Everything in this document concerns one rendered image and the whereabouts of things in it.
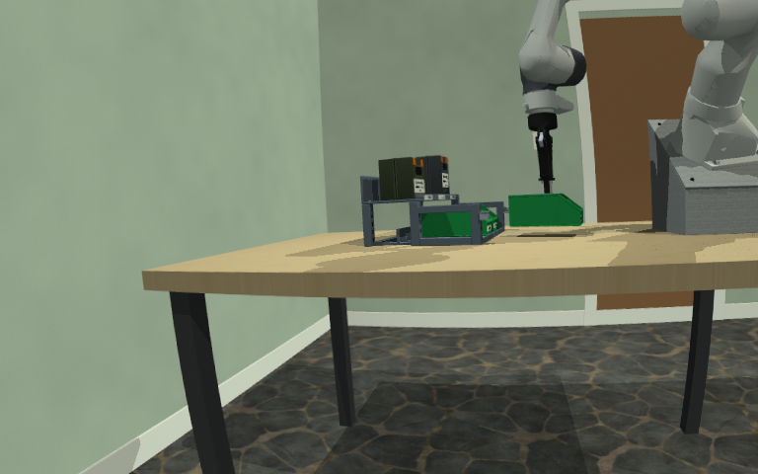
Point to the olive green case with orange latches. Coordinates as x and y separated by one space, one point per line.
401 178

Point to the black tool case with orange latches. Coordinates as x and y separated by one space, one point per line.
436 174

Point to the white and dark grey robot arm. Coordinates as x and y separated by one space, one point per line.
712 130

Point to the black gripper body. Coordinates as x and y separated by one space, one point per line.
543 122

